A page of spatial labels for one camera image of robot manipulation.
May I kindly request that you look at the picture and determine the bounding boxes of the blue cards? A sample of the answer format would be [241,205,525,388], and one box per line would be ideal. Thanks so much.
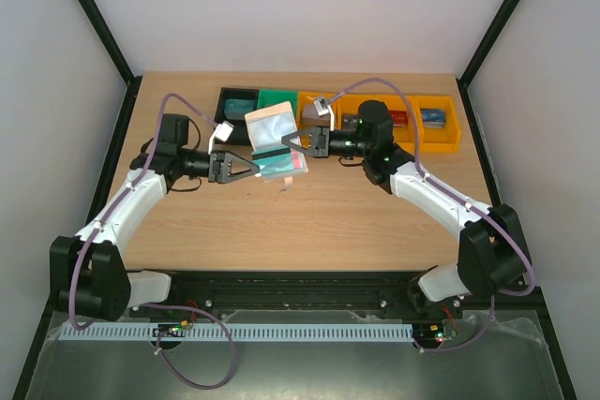
[245,111,297,151]

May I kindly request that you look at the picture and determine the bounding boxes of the teal black-stripe credit card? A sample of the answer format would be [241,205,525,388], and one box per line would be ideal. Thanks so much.
[251,146,294,179]

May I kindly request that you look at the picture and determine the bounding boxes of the beige leather card holder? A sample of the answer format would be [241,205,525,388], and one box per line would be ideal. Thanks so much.
[245,101,308,192]

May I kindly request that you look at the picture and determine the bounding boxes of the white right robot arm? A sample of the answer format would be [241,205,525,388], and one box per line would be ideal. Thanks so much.
[281,100,533,318]

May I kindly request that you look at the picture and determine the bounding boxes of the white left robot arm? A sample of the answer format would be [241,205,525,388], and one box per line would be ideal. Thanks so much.
[50,114,259,329]

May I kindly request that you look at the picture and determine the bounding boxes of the white card in yellow bin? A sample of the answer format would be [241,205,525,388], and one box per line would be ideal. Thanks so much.
[301,104,321,127]

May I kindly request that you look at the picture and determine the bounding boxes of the grey cards in bin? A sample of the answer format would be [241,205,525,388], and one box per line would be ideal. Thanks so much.
[341,114,359,131]

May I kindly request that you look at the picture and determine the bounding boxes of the teal card in black bin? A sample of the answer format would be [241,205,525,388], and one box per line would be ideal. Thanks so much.
[224,98,255,121]

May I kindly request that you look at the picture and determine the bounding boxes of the red card in bin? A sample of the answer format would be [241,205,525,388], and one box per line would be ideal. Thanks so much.
[388,111,410,128]

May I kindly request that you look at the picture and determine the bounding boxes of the blue card in bin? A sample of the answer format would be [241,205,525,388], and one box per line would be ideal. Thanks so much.
[420,109,446,129]

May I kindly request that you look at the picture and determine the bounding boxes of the yellow storage bin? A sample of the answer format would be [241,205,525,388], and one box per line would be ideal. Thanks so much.
[333,94,374,129]
[376,95,415,153]
[414,95,461,154]
[296,91,338,129]

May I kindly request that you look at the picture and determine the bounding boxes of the green storage bin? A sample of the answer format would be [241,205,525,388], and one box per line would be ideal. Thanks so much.
[255,89,298,124]

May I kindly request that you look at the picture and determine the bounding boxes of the black storage bin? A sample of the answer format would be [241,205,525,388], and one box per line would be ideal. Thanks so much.
[214,87,259,146]

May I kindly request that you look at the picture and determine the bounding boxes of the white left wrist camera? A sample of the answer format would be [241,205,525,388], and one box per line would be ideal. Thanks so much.
[207,121,234,154]

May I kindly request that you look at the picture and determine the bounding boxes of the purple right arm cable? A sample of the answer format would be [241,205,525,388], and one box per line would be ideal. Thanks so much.
[327,77,536,297]

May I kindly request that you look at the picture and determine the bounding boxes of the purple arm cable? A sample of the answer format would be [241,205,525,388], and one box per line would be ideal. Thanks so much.
[68,93,224,330]
[327,77,536,297]

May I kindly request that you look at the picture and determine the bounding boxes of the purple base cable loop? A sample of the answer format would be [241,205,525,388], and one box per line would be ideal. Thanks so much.
[154,308,235,390]

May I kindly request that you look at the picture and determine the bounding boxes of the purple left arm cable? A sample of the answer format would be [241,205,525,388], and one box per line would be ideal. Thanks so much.
[68,93,224,330]

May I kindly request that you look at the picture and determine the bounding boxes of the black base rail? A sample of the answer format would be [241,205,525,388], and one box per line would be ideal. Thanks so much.
[51,269,545,326]

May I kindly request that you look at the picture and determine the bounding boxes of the white slotted cable duct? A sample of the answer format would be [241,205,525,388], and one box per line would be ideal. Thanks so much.
[58,322,413,343]

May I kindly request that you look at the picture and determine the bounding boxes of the black frame post left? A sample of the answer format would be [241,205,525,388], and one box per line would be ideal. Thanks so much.
[49,0,142,90]

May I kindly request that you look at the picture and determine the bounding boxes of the black frame post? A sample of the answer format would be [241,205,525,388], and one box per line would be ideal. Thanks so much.
[49,0,142,90]
[458,0,521,89]

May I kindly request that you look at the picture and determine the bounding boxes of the black frame post right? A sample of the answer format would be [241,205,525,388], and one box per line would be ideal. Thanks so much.
[458,0,521,89]

